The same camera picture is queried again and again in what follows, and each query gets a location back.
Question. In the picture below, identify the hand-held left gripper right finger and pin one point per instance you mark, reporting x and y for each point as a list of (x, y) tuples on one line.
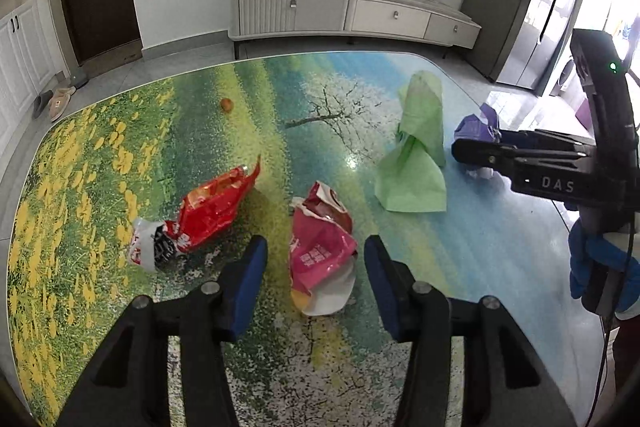
[(382, 287)]

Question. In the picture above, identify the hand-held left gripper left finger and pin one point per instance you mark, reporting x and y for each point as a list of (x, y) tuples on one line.
[(247, 287)]

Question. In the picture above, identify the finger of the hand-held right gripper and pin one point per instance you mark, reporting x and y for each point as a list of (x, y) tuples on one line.
[(490, 154), (540, 137)]

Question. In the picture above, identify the purple plastic wrapper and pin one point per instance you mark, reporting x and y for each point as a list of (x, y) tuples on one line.
[(475, 124)]

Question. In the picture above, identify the pink snack wrapper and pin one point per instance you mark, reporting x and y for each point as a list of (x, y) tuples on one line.
[(320, 252)]

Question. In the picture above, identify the green bag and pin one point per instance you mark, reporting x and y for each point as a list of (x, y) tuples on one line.
[(415, 177)]

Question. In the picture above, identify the red white snack wrapper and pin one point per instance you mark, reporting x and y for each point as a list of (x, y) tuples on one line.
[(210, 212)]

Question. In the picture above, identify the person's right forearm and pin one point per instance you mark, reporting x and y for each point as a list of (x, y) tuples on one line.
[(629, 357)]

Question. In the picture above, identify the person's right hand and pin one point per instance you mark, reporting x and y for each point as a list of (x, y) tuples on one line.
[(580, 262)]

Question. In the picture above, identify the white washing machine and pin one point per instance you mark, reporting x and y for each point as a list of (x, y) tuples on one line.
[(565, 77)]

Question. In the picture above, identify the small orange scrap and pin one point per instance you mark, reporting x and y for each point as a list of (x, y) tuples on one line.
[(226, 105)]

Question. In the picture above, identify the white grey television cabinet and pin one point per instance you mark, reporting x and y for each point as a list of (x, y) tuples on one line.
[(320, 12)]

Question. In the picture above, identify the beige slipper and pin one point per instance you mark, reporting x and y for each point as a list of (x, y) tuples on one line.
[(61, 104)]

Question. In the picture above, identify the grey slipper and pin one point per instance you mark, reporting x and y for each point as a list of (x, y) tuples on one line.
[(80, 81), (42, 104)]

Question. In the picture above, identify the white shoe cabinet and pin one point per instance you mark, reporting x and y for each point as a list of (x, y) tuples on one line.
[(20, 52)]

